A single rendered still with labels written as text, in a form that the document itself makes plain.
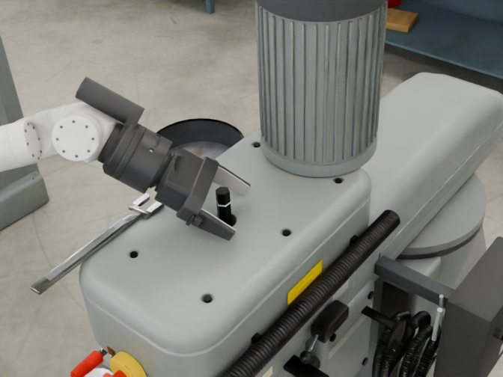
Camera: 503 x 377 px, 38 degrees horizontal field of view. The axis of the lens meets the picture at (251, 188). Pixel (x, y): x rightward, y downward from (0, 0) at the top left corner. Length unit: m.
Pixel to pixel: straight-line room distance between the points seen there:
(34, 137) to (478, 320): 0.75
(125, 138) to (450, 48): 4.22
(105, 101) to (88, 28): 5.07
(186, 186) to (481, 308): 0.52
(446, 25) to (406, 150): 3.98
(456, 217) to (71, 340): 2.28
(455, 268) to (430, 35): 3.73
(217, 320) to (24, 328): 2.71
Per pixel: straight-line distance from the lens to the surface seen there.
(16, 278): 3.91
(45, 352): 3.53
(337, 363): 1.46
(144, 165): 1.05
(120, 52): 5.69
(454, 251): 1.63
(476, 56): 5.08
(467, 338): 1.28
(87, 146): 1.03
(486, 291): 1.27
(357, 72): 1.10
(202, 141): 3.70
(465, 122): 1.62
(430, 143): 1.52
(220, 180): 1.14
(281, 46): 1.08
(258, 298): 1.03
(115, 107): 1.06
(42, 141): 1.14
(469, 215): 1.67
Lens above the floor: 2.63
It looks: 39 degrees down
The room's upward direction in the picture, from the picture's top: 3 degrees counter-clockwise
